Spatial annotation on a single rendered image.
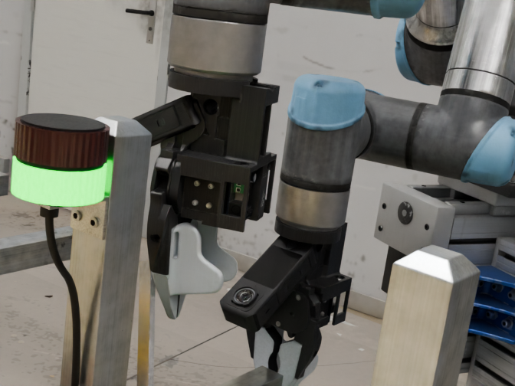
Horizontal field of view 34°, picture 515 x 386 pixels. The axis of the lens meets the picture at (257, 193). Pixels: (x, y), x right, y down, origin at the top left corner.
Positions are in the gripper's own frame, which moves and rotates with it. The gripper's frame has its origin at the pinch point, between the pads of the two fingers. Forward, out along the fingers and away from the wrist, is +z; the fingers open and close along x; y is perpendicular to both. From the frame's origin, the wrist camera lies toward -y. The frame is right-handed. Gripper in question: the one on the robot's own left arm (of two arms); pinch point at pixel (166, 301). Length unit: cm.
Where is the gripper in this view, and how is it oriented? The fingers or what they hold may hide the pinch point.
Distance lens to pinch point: 72.9
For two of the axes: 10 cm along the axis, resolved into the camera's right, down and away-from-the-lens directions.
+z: -1.2, 9.6, 2.4
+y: 9.4, 1.8, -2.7
